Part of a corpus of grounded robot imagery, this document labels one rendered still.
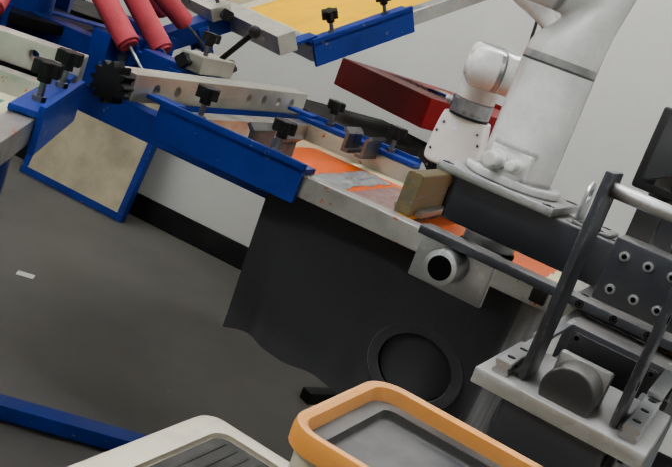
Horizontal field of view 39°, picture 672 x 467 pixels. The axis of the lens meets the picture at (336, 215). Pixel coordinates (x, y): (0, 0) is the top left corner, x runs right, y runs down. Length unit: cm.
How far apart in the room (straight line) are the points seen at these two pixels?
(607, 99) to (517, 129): 256
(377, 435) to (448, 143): 111
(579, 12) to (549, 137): 15
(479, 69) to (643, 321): 65
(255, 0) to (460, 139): 126
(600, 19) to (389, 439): 66
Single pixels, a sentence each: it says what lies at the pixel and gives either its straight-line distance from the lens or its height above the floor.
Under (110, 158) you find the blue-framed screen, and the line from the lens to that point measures 447.
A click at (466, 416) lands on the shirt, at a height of 72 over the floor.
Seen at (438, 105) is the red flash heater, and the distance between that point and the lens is 271.
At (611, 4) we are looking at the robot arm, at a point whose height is 138.
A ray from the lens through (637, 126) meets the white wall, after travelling 373.
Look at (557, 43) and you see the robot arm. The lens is 119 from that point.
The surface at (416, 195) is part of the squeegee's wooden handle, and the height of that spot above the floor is 102.
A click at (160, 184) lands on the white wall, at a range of 448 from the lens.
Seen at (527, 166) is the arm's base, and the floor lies 117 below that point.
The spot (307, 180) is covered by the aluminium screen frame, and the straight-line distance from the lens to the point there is 157.
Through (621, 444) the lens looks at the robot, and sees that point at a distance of 84.
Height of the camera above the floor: 128
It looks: 12 degrees down
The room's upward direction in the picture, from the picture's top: 20 degrees clockwise
